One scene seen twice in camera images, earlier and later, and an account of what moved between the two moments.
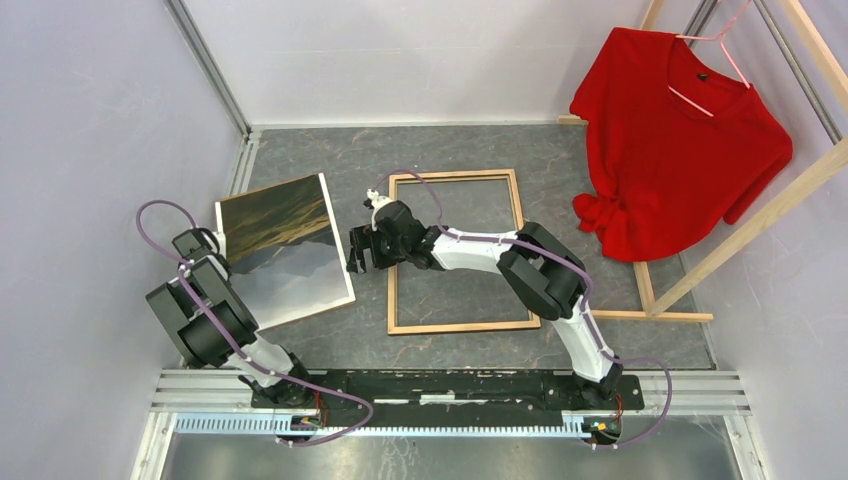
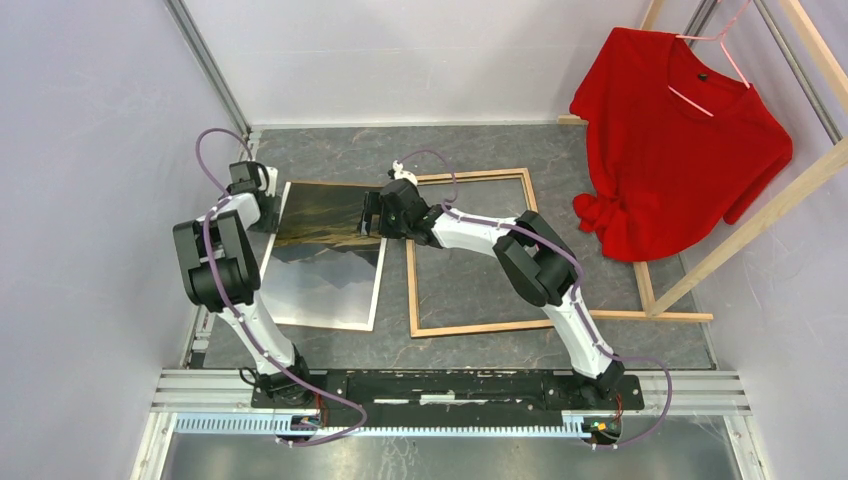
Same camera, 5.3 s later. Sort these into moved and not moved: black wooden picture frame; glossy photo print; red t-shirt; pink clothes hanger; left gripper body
Moved: left gripper body; glossy photo print; black wooden picture frame
Not moved: pink clothes hanger; red t-shirt
